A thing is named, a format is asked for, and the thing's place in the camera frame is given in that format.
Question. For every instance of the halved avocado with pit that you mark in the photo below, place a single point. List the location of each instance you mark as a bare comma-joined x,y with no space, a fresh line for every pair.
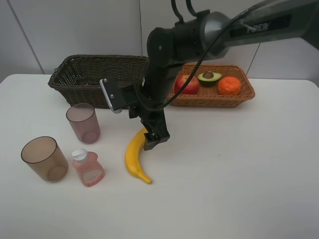
208,79

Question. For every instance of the yellow banana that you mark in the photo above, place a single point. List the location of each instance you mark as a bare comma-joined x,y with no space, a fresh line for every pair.
132,154

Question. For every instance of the dark brown wicker basket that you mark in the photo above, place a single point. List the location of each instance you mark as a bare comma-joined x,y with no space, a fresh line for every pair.
77,77

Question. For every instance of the peeled orange tangerine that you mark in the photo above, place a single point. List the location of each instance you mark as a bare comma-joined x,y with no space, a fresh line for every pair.
230,86

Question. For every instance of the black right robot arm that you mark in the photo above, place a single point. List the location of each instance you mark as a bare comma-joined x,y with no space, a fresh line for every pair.
209,36

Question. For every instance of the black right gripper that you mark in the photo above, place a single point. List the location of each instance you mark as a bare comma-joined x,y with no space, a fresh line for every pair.
153,121

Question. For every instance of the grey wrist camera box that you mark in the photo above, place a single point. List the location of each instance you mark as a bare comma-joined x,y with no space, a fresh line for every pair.
118,98

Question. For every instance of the red apple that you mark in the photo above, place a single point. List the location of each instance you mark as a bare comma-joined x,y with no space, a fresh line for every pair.
191,89

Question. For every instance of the pink liquid bottle white cap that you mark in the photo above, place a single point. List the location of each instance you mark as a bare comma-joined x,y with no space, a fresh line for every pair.
88,169

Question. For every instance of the purple translucent plastic cup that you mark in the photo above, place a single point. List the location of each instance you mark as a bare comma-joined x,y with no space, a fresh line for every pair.
83,120

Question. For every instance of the light orange wicker basket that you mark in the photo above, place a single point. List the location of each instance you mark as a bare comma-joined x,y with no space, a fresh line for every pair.
209,97

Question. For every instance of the brown translucent plastic cup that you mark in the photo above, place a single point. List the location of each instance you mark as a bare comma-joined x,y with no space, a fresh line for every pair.
45,158

